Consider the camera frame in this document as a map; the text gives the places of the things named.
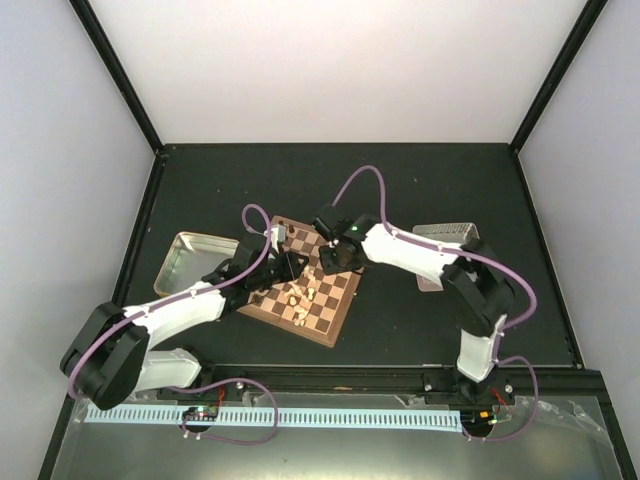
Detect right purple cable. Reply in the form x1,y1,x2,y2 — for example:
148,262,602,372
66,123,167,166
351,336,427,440
331,165,541,444

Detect white slotted cable duct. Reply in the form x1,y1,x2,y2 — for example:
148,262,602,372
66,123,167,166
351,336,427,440
84,404,463,433

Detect wooden chess board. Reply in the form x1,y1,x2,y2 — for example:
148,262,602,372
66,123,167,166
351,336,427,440
239,216,361,348

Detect black mounting rail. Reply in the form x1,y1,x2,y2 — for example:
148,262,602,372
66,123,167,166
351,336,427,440
74,363,606,404

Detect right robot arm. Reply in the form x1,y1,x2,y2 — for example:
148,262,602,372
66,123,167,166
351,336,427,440
312,205,514,403

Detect left metal tray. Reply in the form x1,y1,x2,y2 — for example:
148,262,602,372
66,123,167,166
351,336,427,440
153,231,238,297

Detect metal tray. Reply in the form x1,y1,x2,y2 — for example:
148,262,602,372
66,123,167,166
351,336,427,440
410,222,482,293
153,231,238,297

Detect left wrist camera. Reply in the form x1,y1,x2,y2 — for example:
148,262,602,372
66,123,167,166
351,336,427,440
270,223,295,248

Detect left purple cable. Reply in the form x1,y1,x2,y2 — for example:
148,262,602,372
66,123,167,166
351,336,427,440
66,203,279,445

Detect right metal tray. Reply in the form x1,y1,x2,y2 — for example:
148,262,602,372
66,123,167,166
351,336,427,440
410,222,482,293

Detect purple cable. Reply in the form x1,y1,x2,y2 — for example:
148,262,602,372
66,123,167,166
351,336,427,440
66,203,279,445
331,165,541,444

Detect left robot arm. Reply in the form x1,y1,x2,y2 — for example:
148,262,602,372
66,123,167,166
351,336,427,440
60,235,309,410

